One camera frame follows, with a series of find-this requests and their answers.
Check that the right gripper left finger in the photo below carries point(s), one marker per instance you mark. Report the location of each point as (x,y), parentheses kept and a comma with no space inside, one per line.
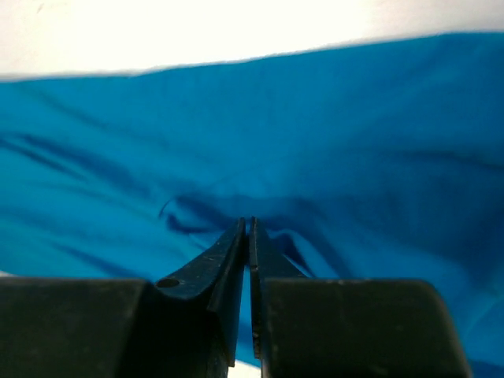
(184,325)

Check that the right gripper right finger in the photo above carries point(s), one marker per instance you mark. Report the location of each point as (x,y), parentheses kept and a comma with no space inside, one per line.
(310,327)

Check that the bright blue t-shirt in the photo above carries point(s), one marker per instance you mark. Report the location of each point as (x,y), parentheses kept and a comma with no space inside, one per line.
(380,160)

